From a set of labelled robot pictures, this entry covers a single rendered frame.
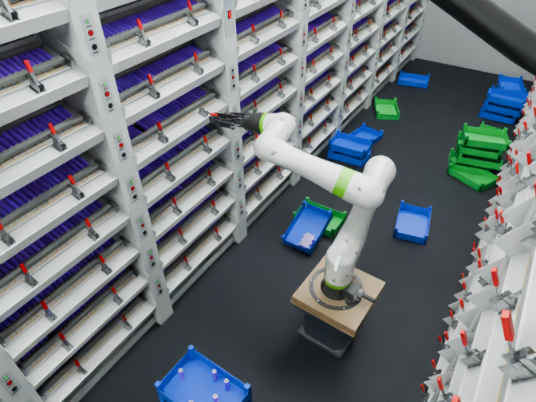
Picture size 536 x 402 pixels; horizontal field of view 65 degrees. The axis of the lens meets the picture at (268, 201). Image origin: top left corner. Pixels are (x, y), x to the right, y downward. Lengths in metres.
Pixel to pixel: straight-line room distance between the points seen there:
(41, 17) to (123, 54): 0.32
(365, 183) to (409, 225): 1.40
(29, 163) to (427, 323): 1.97
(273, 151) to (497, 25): 1.31
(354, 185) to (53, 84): 1.04
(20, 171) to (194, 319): 1.26
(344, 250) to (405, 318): 0.71
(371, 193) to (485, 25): 1.22
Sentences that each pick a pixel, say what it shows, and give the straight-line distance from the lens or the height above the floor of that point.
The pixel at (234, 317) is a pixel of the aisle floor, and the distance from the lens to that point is 2.35.
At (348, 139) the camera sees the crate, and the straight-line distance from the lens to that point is 3.55.
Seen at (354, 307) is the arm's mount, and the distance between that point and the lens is 2.00.
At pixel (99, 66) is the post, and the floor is 1.38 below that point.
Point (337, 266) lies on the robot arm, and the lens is 1.85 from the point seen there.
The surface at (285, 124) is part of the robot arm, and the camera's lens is 1.71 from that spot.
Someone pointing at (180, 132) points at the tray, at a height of 0.97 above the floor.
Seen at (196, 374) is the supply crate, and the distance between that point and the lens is 1.83.
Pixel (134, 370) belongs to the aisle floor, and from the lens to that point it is 2.28.
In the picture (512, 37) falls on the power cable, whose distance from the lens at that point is 0.39.
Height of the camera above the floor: 1.92
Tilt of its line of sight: 40 degrees down
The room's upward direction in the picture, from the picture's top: 1 degrees counter-clockwise
